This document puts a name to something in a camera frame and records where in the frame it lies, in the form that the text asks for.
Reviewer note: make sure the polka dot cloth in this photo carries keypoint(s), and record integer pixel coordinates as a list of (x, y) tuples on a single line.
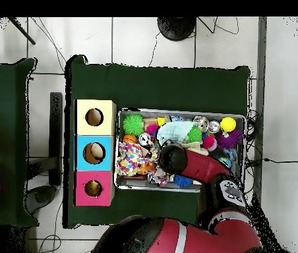
[(130, 158)]

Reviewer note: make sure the light teal waffle cloth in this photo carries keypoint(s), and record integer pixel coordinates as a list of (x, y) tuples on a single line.
[(175, 132)]

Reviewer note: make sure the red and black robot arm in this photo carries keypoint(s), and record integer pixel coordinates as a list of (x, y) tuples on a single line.
[(202, 166)]

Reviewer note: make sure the wooden box with three holes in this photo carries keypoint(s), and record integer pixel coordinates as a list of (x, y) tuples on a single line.
[(83, 158)]

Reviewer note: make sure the orange mini basketball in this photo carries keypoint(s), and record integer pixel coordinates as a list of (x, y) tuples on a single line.
[(130, 138)]

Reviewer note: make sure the green spiky ball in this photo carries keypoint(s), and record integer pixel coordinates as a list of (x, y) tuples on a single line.
[(133, 124)]

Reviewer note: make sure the blue spiky ball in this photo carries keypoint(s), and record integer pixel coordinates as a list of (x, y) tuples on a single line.
[(183, 181)]

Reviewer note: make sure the pink pompom ball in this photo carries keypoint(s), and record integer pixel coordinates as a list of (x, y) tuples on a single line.
[(208, 142)]

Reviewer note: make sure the large yellow ball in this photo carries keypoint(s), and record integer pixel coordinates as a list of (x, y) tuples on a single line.
[(228, 124)]

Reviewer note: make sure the purple spiky ball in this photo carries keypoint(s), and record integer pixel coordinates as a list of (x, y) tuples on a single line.
[(229, 139)]

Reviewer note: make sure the black panel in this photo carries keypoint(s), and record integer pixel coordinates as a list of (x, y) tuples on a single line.
[(55, 137)]

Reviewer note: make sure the black round base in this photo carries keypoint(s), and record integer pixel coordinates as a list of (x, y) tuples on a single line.
[(177, 26)]

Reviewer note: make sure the dark green side tablecloth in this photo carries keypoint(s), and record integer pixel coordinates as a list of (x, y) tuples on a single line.
[(6, 105)]

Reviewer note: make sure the black rod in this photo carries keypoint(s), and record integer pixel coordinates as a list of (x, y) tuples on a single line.
[(21, 30)]

